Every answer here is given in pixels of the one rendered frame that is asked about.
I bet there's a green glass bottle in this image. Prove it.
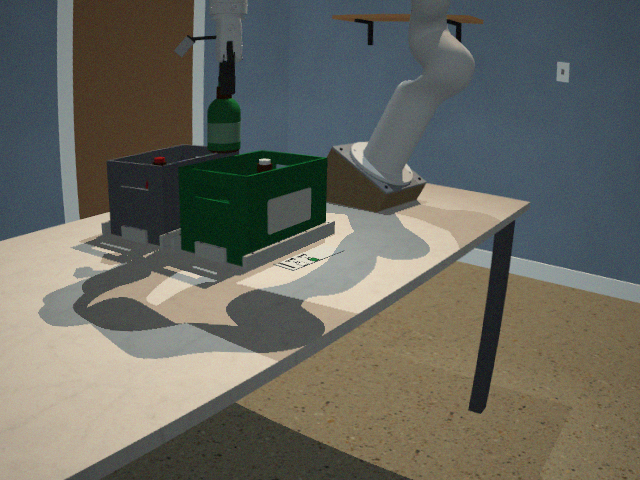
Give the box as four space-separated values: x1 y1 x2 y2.
207 82 241 153

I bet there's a green crate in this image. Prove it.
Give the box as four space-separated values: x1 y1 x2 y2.
178 150 327 267

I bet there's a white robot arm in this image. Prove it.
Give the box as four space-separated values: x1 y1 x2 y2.
209 0 475 185

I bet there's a red bottle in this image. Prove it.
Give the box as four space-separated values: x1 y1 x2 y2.
146 157 167 189

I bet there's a beige paper pick list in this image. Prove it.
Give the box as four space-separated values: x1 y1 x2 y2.
273 245 345 270

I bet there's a grey bottle crate with dividers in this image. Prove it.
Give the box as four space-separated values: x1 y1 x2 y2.
107 144 230 246

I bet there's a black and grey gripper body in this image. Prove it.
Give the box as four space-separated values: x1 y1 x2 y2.
211 16 245 63

